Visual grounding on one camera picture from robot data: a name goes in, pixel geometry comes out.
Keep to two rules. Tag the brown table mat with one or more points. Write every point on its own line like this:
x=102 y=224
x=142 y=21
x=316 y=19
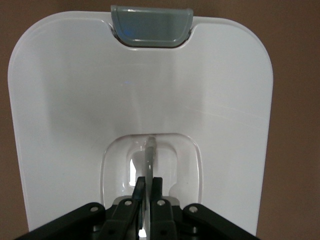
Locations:
x=295 y=75

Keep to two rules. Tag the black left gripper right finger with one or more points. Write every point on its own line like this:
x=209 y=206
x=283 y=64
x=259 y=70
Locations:
x=162 y=217

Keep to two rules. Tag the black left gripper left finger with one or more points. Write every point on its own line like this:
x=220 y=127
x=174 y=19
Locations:
x=125 y=217

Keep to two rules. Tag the white plastic box lid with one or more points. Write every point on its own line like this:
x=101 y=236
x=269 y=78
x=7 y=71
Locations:
x=75 y=100

